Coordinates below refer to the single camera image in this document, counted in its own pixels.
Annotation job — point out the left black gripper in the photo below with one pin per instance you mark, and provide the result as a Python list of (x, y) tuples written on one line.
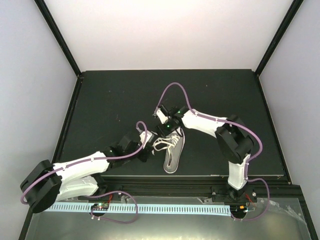
[(144, 157)]

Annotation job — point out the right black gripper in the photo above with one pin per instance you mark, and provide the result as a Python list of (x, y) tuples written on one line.
[(163, 132)]

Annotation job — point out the grey canvas sneaker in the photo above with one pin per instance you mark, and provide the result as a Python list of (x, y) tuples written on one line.
[(172, 166)]

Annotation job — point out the white shoelace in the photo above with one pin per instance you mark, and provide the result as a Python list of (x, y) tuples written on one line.
[(162, 145)]

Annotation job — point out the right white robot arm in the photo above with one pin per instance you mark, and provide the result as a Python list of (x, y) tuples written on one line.
[(234, 140)]

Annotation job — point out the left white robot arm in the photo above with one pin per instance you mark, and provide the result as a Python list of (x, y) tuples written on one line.
[(49, 183)]

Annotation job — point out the small green circuit board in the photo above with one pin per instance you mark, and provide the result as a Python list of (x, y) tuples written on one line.
[(100, 207)]

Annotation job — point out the right small circuit board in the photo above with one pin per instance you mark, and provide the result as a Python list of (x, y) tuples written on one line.
[(242, 208)]

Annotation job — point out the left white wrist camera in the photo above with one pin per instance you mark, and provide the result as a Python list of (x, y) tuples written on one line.
[(145, 137)]

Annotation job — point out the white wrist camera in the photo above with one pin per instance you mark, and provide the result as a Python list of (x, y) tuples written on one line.
[(145, 137), (161, 112)]

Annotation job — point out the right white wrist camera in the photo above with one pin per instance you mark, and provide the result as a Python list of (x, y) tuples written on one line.
[(161, 112)]

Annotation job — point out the light blue slotted cable duct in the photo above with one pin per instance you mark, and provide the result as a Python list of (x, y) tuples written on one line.
[(130, 208)]

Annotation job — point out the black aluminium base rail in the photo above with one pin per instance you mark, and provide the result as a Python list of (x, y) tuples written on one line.
[(192, 186)]

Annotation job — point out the left black frame post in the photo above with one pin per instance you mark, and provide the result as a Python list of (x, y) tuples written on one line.
[(49, 19)]

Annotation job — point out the black frame post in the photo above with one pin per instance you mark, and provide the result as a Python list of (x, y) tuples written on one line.
[(49, 19), (280, 32)]

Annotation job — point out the right black frame post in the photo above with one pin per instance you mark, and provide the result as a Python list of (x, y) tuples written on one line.
[(280, 32)]

